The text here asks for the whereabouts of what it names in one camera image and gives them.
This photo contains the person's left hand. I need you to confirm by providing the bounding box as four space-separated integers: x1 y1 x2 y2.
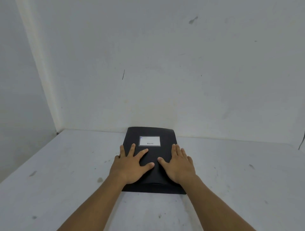
108 144 155 185

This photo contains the person's right hand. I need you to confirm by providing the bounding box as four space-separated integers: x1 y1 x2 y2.
157 143 198 185

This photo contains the black folder with white label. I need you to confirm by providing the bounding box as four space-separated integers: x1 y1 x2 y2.
122 127 187 195

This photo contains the person's left forearm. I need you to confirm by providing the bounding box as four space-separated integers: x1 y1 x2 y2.
57 174 129 231

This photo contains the person's right forearm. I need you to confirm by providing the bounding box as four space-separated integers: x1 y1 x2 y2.
177 174 257 231

